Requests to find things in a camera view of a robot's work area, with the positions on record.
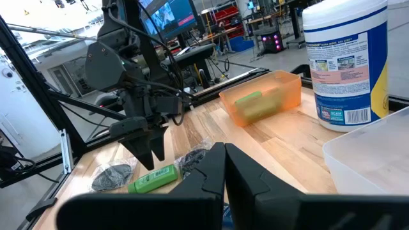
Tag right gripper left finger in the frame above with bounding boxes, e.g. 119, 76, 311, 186
56, 141, 227, 230

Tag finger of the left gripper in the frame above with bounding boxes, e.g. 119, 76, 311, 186
118, 130, 155, 171
149, 125, 169, 162

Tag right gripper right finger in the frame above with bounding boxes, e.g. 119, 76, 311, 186
225, 142, 409, 230

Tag green travel bottle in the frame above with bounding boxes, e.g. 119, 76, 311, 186
235, 91, 279, 121
127, 164, 178, 194

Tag black pad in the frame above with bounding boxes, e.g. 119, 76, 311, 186
174, 137, 214, 180
89, 157, 139, 193

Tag navy blue travel tube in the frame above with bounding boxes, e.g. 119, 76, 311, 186
222, 203, 235, 230

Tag clear plastic bin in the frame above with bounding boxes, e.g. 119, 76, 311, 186
322, 107, 409, 196

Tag black monitor stand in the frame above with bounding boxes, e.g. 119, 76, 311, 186
161, 43, 219, 90

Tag monitor with blue screen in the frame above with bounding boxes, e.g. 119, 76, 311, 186
139, 0, 201, 44

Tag orange translucent plastic bin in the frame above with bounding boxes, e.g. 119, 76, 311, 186
219, 70, 302, 128

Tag blue storage bin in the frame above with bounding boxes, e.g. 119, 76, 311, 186
228, 36, 256, 52

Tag red storage bins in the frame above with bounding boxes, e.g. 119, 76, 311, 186
213, 5, 245, 36

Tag computer case with pink lights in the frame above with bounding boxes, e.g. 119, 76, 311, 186
259, 29, 286, 54

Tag white wipes canister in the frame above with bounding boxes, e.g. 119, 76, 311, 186
302, 0, 390, 133

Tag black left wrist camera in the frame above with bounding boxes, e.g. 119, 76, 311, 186
155, 95, 185, 116

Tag black left camera cable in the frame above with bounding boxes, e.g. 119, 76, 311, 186
107, 0, 187, 127

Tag yellow cable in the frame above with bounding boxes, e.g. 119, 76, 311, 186
192, 62, 205, 88

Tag black aluminium table frame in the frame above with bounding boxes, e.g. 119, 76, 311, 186
0, 14, 409, 230

